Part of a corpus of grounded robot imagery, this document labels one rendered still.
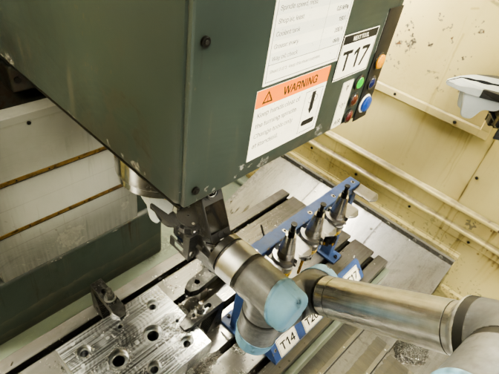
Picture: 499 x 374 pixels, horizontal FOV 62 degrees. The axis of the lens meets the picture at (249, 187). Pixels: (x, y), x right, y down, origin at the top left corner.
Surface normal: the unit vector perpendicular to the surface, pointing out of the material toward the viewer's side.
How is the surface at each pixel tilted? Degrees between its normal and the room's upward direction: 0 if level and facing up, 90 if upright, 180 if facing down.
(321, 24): 90
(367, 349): 8
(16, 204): 90
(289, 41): 90
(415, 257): 24
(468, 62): 90
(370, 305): 61
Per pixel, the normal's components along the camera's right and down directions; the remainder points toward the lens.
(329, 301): -0.82, -0.11
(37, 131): 0.71, 0.52
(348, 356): 0.22, -0.81
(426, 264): -0.16, -0.54
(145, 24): -0.69, 0.39
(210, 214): 0.67, 0.15
